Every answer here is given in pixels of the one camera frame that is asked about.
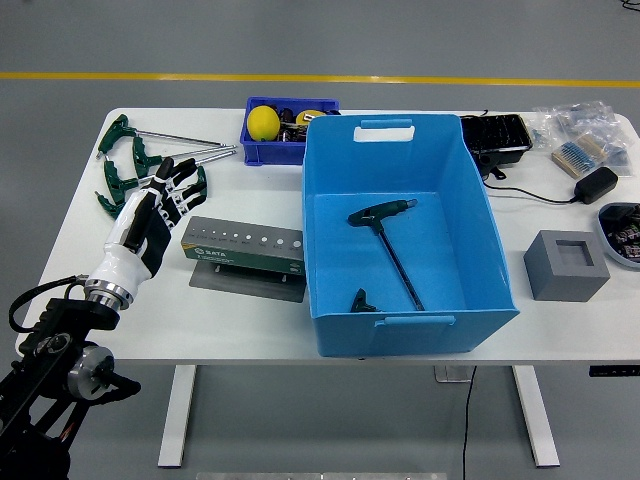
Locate yellow lemon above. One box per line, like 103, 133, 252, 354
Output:
247, 105, 279, 141

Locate dark small electronic parts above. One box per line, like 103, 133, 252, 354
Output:
602, 204, 640, 261

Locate dark small hardware pile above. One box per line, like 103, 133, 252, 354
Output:
277, 107, 307, 144

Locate grey metal table bracket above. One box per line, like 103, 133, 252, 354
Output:
433, 365, 474, 384

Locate black floor cable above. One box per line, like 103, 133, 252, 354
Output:
460, 366, 476, 480

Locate clear plastic parts bag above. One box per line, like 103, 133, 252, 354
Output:
531, 107, 566, 151
549, 99, 634, 176

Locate white table leg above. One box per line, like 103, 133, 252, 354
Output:
157, 364, 199, 469
510, 365, 560, 469

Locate black table control panel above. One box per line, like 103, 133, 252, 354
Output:
588, 365, 640, 378

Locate small green T-handle hex key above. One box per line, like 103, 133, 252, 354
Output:
348, 288, 382, 315

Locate pale blue oval dish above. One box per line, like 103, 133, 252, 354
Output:
597, 202, 640, 271

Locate green metal hex key stand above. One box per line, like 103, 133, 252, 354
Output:
180, 215, 307, 304

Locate black power adapter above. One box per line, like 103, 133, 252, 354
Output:
573, 166, 620, 205

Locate large light blue plastic box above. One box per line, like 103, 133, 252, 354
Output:
301, 113, 521, 359

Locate black plastic tray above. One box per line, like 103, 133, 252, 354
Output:
458, 113, 534, 167

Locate small dark blue bin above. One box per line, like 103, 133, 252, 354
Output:
239, 96, 342, 166

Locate black adapter cord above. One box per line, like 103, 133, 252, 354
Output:
477, 152, 579, 205

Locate grey cube block with recess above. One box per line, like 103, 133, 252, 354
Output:
523, 229, 611, 303

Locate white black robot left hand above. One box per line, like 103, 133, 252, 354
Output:
89, 157, 209, 290

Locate taped resistor strip bundle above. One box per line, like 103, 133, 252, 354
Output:
551, 134, 609, 179

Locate large green T-handle hex key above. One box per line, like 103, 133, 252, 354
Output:
347, 198, 426, 312

